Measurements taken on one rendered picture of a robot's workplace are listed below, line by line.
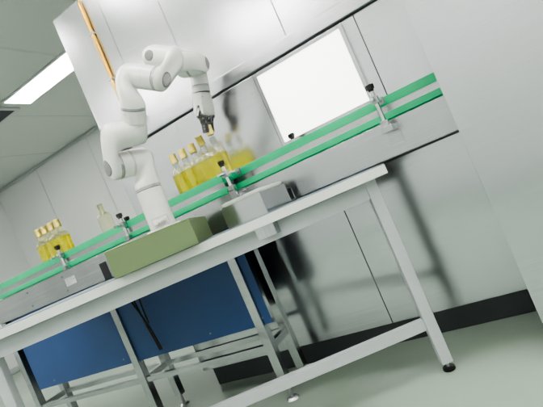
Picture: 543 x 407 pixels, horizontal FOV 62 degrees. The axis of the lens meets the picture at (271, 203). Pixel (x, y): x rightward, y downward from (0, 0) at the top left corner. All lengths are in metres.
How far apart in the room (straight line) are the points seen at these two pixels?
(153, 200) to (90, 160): 5.30
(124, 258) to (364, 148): 0.92
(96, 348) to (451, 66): 2.06
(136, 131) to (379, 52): 0.97
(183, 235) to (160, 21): 1.19
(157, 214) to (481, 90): 1.11
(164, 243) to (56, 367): 1.46
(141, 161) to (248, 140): 0.58
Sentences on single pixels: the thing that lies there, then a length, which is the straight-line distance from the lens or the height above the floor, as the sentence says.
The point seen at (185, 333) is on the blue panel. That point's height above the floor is 0.39.
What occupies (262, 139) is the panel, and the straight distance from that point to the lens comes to 2.02.
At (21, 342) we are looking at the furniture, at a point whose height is 0.67.
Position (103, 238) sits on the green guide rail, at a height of 0.94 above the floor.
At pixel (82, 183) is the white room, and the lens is 7.10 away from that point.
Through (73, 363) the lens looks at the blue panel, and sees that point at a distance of 2.74.
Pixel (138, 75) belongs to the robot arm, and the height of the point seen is 1.34.
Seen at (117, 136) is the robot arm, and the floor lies 1.18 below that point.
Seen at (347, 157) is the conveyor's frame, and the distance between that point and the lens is 1.70.
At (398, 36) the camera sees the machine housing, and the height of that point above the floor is 1.17.
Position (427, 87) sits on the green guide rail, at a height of 0.93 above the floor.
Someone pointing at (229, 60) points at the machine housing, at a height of 1.44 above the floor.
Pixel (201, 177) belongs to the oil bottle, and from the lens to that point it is 2.01.
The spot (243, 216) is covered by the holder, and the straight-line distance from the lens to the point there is 1.58.
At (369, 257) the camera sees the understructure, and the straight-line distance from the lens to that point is 1.98.
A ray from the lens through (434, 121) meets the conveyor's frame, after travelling 1.65.
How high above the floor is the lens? 0.77
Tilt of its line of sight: level
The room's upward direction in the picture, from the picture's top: 23 degrees counter-clockwise
